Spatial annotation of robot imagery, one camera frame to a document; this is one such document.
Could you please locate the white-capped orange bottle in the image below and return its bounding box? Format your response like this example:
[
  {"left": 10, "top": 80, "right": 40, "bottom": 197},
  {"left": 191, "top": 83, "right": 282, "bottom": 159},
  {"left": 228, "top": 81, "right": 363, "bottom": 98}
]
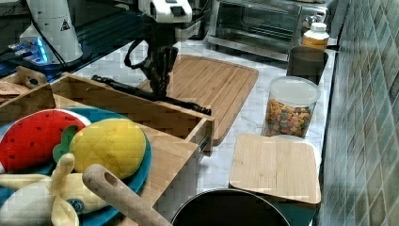
[{"left": 302, "top": 23, "right": 329, "bottom": 50}]

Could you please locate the yellow banana plush toy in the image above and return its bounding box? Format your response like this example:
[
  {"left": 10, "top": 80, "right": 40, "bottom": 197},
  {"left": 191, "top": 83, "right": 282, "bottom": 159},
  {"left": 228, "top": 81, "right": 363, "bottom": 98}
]
[{"left": 1, "top": 153, "right": 107, "bottom": 226}]

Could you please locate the silver toaster oven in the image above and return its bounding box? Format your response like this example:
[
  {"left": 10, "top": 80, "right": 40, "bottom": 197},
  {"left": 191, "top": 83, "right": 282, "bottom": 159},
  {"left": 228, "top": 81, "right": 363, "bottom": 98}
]
[{"left": 207, "top": 0, "right": 331, "bottom": 61}]

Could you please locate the wooden utensil with hole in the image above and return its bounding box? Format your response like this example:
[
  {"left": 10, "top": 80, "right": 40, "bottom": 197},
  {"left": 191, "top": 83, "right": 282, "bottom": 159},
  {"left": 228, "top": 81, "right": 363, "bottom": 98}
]
[{"left": 17, "top": 66, "right": 47, "bottom": 89}]

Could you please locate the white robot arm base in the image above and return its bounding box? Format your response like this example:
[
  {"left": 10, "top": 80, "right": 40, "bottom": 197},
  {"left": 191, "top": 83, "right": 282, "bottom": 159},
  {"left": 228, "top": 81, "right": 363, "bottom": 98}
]
[{"left": 20, "top": 0, "right": 83, "bottom": 66}]

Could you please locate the small light wooden board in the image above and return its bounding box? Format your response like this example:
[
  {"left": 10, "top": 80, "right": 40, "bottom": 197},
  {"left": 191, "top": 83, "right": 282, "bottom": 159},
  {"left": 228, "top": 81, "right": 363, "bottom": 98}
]
[{"left": 229, "top": 134, "right": 321, "bottom": 205}]

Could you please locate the large bamboo cutting board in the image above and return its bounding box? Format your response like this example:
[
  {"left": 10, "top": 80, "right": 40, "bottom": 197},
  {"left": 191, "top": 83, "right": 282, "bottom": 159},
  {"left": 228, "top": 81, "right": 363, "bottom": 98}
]
[{"left": 167, "top": 55, "right": 258, "bottom": 146}]

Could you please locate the red strawberry plush toy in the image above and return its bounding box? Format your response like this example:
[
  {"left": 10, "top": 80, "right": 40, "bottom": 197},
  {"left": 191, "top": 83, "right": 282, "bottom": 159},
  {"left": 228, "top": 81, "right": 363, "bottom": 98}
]
[{"left": 0, "top": 109, "right": 90, "bottom": 173}]

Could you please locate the clear jar of colourful cereal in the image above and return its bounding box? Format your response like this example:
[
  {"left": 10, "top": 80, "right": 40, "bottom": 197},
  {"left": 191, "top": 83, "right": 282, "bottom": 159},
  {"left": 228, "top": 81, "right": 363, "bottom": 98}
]
[{"left": 262, "top": 76, "right": 321, "bottom": 137}]

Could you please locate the bamboo wooden drawer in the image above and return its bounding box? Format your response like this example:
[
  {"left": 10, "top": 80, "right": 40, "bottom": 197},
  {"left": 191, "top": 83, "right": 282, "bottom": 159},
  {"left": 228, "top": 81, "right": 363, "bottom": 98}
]
[{"left": 50, "top": 73, "right": 215, "bottom": 157}]

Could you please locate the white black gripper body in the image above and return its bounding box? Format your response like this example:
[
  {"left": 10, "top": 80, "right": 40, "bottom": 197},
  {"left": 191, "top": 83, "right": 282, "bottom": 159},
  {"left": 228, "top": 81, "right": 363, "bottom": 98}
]
[{"left": 138, "top": 0, "right": 201, "bottom": 60}]

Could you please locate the black pan with wooden handle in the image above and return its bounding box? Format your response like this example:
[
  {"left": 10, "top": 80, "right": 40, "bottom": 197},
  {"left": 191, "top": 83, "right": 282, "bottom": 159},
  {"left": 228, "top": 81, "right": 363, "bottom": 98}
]
[{"left": 82, "top": 164, "right": 290, "bottom": 226}]

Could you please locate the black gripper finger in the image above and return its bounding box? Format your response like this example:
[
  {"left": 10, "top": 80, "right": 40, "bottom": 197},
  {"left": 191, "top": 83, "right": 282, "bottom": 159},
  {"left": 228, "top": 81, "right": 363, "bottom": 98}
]
[{"left": 150, "top": 46, "right": 178, "bottom": 98}]

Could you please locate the yellow lemon plush toy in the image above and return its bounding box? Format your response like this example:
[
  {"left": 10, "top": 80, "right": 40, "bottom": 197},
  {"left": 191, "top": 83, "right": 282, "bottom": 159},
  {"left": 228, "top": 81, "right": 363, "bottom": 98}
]
[{"left": 53, "top": 118, "right": 148, "bottom": 179}]

